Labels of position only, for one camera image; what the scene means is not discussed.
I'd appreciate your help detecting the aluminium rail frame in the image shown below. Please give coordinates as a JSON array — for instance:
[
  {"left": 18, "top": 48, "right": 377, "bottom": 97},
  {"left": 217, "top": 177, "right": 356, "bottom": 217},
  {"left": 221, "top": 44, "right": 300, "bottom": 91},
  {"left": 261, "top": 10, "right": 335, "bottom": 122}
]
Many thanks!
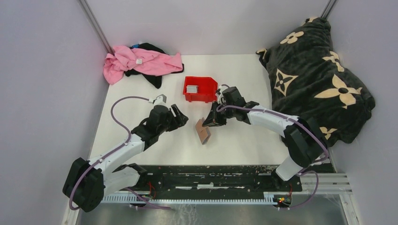
[{"left": 62, "top": 170, "right": 359, "bottom": 225}]

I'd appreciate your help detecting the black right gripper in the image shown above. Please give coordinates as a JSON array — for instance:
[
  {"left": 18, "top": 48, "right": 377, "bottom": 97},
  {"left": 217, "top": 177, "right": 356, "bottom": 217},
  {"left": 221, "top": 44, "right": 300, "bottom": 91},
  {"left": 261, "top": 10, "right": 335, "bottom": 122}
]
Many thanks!
[{"left": 203, "top": 101, "right": 236, "bottom": 127}]

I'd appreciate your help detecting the black floral blanket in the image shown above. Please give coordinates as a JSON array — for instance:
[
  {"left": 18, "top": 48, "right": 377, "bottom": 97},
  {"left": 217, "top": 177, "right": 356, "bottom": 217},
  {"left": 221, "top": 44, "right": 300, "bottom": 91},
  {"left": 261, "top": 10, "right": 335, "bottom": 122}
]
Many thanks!
[{"left": 257, "top": 17, "right": 375, "bottom": 146}]

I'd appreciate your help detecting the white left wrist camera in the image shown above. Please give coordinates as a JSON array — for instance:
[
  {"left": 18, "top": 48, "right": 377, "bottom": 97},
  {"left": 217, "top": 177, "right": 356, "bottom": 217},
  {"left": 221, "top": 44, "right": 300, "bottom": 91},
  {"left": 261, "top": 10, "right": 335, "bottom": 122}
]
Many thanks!
[{"left": 148, "top": 94, "right": 167, "bottom": 107}]

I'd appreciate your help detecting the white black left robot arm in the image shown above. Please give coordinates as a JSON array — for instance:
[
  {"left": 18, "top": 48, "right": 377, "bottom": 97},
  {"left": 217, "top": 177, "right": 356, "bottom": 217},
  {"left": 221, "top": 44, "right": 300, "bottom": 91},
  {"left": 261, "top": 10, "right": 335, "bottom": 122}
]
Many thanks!
[{"left": 62, "top": 105, "right": 189, "bottom": 212}]

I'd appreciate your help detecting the stack of credit cards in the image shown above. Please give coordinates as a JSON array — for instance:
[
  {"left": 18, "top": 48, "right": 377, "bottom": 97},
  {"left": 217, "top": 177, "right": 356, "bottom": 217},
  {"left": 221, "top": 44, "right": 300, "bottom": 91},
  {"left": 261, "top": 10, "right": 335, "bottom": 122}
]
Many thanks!
[{"left": 186, "top": 85, "right": 199, "bottom": 93}]

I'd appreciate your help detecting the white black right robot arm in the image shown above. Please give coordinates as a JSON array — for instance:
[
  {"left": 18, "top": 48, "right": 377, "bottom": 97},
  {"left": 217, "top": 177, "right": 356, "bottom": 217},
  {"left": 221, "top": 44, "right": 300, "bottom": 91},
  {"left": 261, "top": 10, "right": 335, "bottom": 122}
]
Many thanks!
[{"left": 202, "top": 85, "right": 329, "bottom": 191}]

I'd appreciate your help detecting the black garment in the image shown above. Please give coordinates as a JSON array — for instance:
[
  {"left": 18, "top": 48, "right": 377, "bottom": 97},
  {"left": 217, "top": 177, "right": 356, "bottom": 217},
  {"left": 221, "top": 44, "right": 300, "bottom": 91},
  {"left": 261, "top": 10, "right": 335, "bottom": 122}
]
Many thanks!
[{"left": 115, "top": 43, "right": 184, "bottom": 88}]

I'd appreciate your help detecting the red plastic bin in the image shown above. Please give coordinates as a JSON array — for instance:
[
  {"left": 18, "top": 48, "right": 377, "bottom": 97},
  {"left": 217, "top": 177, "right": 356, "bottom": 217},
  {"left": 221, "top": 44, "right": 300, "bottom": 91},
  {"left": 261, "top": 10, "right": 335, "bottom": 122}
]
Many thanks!
[{"left": 183, "top": 76, "right": 218, "bottom": 103}]

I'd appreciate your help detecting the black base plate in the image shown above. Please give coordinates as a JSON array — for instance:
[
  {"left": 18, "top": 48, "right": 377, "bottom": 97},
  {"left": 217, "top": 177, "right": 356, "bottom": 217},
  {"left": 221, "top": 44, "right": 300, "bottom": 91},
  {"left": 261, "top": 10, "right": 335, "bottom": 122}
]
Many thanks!
[{"left": 132, "top": 165, "right": 303, "bottom": 192}]

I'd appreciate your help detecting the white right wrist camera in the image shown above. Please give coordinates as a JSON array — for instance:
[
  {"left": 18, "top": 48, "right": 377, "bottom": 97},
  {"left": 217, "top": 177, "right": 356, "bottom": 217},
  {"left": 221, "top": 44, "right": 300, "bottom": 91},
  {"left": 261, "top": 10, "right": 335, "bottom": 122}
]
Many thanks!
[{"left": 215, "top": 85, "right": 228, "bottom": 104}]

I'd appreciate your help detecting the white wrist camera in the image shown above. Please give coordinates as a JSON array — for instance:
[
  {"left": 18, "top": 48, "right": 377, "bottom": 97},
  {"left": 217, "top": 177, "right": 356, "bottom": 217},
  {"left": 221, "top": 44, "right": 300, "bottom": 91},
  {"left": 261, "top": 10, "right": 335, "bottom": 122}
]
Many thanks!
[
  {"left": 215, "top": 85, "right": 228, "bottom": 104},
  {"left": 148, "top": 94, "right": 167, "bottom": 107}
]

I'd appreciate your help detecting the tan leather card holder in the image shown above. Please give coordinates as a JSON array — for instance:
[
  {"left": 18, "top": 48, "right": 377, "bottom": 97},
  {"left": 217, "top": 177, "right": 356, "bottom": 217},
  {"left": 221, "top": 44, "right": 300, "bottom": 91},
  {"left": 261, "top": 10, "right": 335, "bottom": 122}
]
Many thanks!
[{"left": 195, "top": 118, "right": 211, "bottom": 145}]

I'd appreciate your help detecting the pink cloth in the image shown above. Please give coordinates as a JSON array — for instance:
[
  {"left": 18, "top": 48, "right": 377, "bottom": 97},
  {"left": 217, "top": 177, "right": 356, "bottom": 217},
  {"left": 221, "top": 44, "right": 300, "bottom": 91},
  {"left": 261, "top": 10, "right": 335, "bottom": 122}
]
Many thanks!
[{"left": 103, "top": 45, "right": 183, "bottom": 85}]

